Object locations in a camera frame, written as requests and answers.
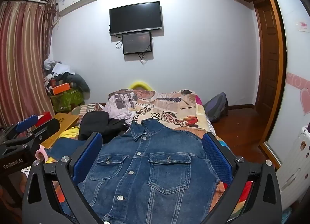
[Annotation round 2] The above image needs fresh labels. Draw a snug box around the wall sticker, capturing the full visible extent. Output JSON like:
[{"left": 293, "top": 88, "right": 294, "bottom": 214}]
[{"left": 296, "top": 20, "right": 309, "bottom": 32}]

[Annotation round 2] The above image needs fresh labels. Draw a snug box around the small black monitor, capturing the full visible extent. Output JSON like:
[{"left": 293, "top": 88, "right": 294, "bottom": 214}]
[{"left": 122, "top": 32, "right": 152, "bottom": 55}]

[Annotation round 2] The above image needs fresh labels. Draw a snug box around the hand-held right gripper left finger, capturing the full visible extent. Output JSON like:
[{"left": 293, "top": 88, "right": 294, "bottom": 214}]
[{"left": 22, "top": 132, "right": 107, "bottom": 224}]

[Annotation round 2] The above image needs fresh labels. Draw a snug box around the black wall television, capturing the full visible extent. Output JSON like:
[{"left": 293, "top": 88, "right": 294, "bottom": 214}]
[{"left": 109, "top": 1, "right": 163, "bottom": 36}]

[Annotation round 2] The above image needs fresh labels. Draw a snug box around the yellow pillow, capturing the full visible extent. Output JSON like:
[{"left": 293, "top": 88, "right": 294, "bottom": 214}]
[{"left": 129, "top": 81, "right": 153, "bottom": 91}]

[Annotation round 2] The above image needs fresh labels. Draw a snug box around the green patterned bag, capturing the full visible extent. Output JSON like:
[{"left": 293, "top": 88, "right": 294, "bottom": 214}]
[{"left": 50, "top": 88, "right": 85, "bottom": 112}]

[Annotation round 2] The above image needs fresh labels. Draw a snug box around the striped curtain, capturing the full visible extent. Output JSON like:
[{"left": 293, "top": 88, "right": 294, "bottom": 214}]
[{"left": 0, "top": 0, "right": 59, "bottom": 129}]

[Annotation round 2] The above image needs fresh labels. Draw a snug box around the pink cloth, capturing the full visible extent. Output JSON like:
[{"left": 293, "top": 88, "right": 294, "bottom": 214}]
[{"left": 36, "top": 146, "right": 48, "bottom": 161}]

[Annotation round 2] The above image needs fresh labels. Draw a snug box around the red box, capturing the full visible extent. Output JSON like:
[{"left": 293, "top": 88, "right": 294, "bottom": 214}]
[{"left": 36, "top": 112, "right": 55, "bottom": 126}]

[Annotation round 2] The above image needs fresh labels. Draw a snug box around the orange box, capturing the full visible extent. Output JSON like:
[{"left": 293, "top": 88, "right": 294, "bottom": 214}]
[{"left": 52, "top": 82, "right": 74, "bottom": 95}]

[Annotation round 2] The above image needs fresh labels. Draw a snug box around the white suitcase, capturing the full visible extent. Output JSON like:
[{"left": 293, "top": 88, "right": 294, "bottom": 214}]
[{"left": 276, "top": 122, "right": 310, "bottom": 213}]

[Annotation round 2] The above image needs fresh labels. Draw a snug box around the black garment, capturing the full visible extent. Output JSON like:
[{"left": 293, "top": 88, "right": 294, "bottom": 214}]
[{"left": 78, "top": 111, "right": 129, "bottom": 145}]

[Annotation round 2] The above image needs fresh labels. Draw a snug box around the pile of clothes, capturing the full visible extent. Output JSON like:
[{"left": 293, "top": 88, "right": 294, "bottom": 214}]
[{"left": 44, "top": 59, "right": 90, "bottom": 93}]

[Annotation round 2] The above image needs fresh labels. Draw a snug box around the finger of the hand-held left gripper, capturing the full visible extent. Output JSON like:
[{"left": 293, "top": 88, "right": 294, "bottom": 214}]
[
  {"left": 0, "top": 114, "right": 43, "bottom": 142},
  {"left": 3, "top": 117, "right": 60, "bottom": 153}
]

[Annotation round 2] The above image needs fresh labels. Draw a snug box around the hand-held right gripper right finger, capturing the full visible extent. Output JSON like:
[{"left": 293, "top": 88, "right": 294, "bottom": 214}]
[{"left": 201, "top": 132, "right": 282, "bottom": 224}]

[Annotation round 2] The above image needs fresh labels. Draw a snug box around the wardrobe sliding door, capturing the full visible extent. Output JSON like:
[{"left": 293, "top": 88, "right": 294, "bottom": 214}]
[{"left": 257, "top": 0, "right": 310, "bottom": 167}]

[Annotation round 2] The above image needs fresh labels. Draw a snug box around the wooden door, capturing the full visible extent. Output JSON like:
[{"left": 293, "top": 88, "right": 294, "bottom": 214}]
[{"left": 254, "top": 0, "right": 279, "bottom": 127}]

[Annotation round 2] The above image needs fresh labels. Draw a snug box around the grey backpack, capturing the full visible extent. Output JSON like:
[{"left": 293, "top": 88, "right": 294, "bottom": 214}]
[{"left": 203, "top": 92, "right": 229, "bottom": 123}]

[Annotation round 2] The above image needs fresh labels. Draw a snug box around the blue denim jacket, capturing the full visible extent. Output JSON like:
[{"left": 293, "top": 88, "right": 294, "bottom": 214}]
[{"left": 45, "top": 118, "right": 221, "bottom": 224}]

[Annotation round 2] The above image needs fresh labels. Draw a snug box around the printed blanket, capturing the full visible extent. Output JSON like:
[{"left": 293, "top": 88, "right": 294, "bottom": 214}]
[{"left": 70, "top": 88, "right": 255, "bottom": 217}]

